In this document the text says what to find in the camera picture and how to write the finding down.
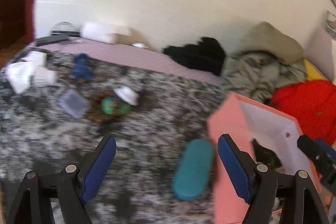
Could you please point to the white ribbed bulb base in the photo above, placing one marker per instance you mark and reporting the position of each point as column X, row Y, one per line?
column 44, row 77

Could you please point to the green round tape measure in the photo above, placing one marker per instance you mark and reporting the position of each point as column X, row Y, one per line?
column 114, row 106

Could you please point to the crumpled white tissue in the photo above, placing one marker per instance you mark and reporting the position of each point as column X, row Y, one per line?
column 19, row 74

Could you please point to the red jacket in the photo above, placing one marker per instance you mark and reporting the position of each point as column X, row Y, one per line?
column 312, row 104

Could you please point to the black garment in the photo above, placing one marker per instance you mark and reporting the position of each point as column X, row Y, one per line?
column 207, row 55

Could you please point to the blue plastic massager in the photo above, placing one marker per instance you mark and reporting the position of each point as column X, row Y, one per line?
column 82, row 68

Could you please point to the lilac quilted mattress cover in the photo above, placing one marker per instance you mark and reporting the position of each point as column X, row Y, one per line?
column 131, row 56

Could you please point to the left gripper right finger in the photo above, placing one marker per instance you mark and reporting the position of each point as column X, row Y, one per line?
column 257, row 185

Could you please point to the white charger plug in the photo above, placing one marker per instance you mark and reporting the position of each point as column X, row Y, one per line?
column 140, row 45

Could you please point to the grey floral pillow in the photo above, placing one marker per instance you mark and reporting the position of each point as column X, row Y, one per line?
column 330, row 25

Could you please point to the yellow cloth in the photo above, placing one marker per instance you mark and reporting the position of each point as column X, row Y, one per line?
column 312, row 72

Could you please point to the grey green jacket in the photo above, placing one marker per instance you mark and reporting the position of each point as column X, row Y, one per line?
column 265, row 61

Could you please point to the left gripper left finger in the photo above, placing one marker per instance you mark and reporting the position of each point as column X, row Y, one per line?
column 74, row 187

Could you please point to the white paper roll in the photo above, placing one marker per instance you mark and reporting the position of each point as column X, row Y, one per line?
column 104, row 32

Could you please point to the pink cardboard box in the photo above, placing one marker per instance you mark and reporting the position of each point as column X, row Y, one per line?
column 245, row 119

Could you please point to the teal glasses case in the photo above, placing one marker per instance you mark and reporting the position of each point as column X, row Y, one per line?
column 192, row 174

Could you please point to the clear plastic box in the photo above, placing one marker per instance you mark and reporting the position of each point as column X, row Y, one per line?
column 73, row 103

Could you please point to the black power strip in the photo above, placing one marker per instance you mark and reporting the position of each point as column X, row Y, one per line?
column 51, row 40

